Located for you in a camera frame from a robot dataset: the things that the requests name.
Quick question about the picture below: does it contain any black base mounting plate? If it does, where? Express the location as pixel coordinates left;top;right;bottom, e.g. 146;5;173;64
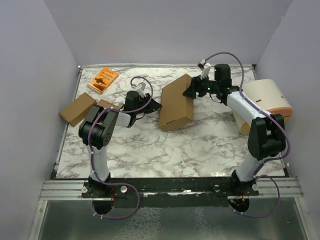
43;176;259;213

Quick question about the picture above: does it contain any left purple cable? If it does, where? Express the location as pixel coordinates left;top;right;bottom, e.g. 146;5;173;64
88;76;155;221

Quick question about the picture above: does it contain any purple cable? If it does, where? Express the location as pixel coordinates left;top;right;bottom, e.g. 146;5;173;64
204;51;292;218
88;76;155;221

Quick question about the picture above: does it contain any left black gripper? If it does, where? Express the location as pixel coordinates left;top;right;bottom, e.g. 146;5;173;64
134;93;162;116

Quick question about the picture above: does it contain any orange booklet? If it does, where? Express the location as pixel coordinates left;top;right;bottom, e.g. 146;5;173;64
87;67;119;95

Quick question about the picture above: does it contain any cream toy bread bin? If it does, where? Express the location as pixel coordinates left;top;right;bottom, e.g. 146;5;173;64
242;79;293;122

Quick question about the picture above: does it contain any aluminium rail frame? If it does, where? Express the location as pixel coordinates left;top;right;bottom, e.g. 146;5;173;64
31;65;305;240

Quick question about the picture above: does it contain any brown cardboard box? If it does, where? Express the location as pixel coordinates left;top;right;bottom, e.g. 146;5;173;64
59;93;97;127
97;99;120;110
158;74;194;132

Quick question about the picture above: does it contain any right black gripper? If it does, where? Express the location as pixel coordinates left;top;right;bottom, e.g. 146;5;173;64
182;73;219;100

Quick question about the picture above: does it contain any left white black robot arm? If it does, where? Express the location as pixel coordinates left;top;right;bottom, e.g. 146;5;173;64
78;90;162;198

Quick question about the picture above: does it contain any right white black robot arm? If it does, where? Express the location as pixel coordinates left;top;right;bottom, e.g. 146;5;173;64
183;60;286;196

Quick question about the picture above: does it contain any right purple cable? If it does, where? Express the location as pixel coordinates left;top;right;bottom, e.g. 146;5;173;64
204;51;292;218

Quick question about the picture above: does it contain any folded flat brown cardboard box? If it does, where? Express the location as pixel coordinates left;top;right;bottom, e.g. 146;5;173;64
97;99;120;110

